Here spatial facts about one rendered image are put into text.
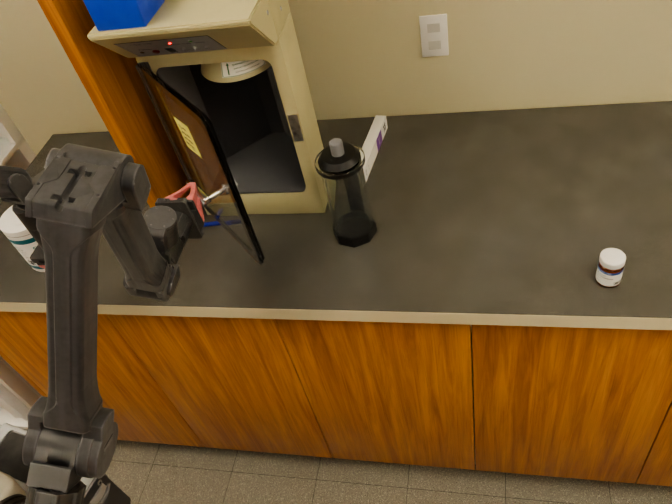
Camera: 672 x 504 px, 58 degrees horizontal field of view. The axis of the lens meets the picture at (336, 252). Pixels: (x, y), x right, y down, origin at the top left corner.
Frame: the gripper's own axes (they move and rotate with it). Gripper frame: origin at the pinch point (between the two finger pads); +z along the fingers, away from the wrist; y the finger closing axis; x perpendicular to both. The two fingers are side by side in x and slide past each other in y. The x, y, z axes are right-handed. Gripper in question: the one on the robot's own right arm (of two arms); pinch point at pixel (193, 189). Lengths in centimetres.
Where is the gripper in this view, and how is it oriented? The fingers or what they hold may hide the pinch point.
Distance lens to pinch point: 129.2
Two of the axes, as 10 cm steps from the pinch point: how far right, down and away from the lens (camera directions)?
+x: -9.7, 0.0, 2.4
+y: -1.8, -6.6, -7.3
